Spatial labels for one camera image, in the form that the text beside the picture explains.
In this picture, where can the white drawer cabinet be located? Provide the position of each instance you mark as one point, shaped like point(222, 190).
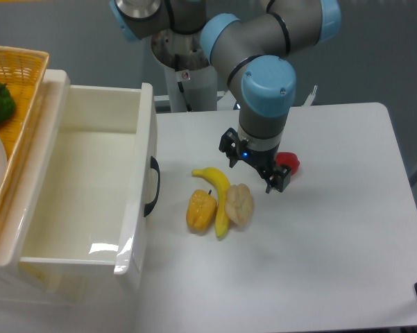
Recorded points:
point(39, 300)

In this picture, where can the yellow woven basket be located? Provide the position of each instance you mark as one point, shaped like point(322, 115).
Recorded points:
point(22, 70)

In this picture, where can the black drawer handle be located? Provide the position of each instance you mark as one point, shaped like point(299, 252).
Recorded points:
point(155, 184)

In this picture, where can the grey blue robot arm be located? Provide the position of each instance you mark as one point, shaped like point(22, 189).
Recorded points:
point(251, 58)

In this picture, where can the yellow bell pepper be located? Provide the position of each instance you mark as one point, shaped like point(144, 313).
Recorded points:
point(200, 211)

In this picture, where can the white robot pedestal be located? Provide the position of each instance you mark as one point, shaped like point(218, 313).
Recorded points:
point(191, 79)

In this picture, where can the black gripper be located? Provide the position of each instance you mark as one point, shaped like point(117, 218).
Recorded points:
point(259, 154)

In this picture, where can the red bell pepper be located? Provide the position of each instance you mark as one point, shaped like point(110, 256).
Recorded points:
point(288, 159)

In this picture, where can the beige round bread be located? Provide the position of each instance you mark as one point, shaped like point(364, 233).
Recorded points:
point(239, 204)

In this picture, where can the white open drawer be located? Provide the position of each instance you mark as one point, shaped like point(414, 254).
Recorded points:
point(89, 216)

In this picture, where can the yellow banana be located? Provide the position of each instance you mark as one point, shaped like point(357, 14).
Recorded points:
point(221, 183)

